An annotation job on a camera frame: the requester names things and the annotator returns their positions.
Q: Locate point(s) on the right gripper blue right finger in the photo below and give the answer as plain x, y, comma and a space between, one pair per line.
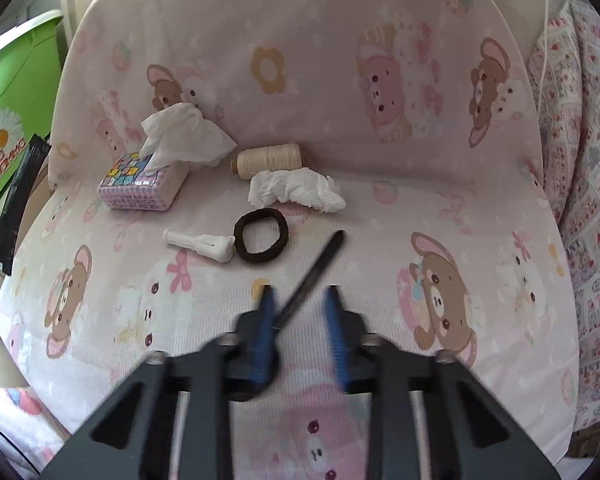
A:
341, 331

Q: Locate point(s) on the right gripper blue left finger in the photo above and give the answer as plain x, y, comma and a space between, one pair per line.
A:
264, 357

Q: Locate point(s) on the black plastic spoon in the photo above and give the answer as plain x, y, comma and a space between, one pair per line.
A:
238, 385

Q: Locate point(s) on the white plastic wall plug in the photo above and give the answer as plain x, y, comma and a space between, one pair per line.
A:
215, 247

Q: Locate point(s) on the white tissue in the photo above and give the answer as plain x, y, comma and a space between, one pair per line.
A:
303, 187

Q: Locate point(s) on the cream thread spool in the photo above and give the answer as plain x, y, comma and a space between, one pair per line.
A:
248, 163

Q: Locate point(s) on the white tissue sticking out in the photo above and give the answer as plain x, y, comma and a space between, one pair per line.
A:
180, 133

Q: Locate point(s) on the long black wrapper strip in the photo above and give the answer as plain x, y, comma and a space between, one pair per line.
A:
17, 198

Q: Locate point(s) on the colourful pocket tissue pack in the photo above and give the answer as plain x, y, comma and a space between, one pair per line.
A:
128, 185

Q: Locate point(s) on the pink bear print chair cover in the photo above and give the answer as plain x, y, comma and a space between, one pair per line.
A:
420, 110

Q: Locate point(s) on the patchwork print fabric cover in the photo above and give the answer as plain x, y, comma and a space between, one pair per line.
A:
564, 70

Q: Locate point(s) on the green plastic storage box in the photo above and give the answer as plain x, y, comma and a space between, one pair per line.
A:
30, 69

